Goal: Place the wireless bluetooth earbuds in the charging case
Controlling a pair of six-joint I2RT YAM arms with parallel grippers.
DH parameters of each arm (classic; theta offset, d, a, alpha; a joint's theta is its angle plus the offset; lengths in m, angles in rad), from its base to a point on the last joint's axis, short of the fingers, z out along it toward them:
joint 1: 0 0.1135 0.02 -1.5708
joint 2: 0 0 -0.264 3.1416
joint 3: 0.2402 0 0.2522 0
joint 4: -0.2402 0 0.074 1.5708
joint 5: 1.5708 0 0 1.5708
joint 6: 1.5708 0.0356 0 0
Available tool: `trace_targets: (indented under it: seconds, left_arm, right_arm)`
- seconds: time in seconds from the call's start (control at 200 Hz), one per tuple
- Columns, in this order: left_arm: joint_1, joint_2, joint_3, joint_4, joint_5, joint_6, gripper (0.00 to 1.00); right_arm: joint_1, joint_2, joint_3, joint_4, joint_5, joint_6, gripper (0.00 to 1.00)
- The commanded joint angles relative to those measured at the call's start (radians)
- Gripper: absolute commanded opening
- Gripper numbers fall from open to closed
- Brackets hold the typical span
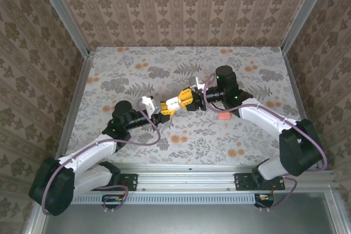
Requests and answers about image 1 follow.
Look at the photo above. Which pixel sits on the white earbud charging case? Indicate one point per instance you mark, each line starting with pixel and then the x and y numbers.
pixel 173 103

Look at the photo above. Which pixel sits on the pink earbud charging case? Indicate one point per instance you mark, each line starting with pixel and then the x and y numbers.
pixel 225 115

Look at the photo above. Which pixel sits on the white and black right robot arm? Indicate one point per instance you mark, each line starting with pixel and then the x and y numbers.
pixel 299 151

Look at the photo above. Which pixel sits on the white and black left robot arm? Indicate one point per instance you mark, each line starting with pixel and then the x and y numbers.
pixel 60 190

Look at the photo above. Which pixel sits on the floral patterned table cover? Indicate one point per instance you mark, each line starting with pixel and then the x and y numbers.
pixel 219 149

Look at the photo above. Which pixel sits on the black connector board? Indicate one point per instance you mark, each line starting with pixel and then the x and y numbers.
pixel 264 198
pixel 112 199

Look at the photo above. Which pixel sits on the grey metal sheet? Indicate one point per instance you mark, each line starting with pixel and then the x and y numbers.
pixel 186 220

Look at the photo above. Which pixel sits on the aluminium side rail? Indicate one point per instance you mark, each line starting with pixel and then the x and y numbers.
pixel 294 80
pixel 81 83

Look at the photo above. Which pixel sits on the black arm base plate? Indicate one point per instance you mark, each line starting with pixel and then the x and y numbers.
pixel 130 182
pixel 242 182

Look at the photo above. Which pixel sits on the aluminium frame beam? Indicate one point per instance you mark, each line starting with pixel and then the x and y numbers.
pixel 186 179

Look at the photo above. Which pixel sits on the aluminium corner post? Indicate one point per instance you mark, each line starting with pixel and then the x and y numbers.
pixel 63 17
pixel 307 12

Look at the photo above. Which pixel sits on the aluminium frame upright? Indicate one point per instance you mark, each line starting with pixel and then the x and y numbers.
pixel 340 212
pixel 35 223

